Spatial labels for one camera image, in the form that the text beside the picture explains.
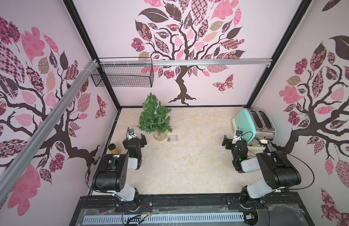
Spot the small green christmas tree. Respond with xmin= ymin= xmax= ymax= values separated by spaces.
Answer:
xmin=138 ymin=93 xmax=173 ymax=142

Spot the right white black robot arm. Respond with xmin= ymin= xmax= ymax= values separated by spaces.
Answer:
xmin=222 ymin=136 xmax=315 ymax=209

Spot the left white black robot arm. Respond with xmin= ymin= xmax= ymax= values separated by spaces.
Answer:
xmin=84 ymin=129 xmax=147 ymax=211

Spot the yellow liquid jar black lid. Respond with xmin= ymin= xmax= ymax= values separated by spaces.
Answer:
xmin=108 ymin=143 xmax=121 ymax=155

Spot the clear battery box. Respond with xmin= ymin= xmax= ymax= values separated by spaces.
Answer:
xmin=167 ymin=135 xmax=178 ymax=143

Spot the mint green chrome toaster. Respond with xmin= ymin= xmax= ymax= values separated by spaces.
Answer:
xmin=232 ymin=108 xmax=276 ymax=153

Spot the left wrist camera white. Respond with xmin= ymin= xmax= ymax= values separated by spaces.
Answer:
xmin=127 ymin=128 xmax=137 ymax=140

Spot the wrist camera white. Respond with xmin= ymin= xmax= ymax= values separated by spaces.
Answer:
xmin=127 ymin=128 xmax=137 ymax=140
xmin=233 ymin=130 xmax=243 ymax=142

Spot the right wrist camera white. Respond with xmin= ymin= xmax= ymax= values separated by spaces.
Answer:
xmin=233 ymin=130 xmax=243 ymax=142

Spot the white slotted cable duct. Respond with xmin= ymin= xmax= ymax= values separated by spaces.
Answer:
xmin=82 ymin=212 xmax=245 ymax=226

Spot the black wire basket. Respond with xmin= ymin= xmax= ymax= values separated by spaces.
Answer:
xmin=91 ymin=56 xmax=154 ymax=88

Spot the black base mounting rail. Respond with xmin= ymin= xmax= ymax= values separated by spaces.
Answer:
xmin=70 ymin=192 xmax=313 ymax=226

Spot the aluminium rail back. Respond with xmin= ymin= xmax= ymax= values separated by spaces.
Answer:
xmin=100 ymin=58 xmax=272 ymax=66

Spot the aluminium rail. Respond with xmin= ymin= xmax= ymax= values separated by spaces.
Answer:
xmin=100 ymin=58 xmax=272 ymax=66
xmin=0 ymin=59 xmax=98 ymax=205

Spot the aluminium rail left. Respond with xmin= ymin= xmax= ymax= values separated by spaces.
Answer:
xmin=0 ymin=59 xmax=98 ymax=205

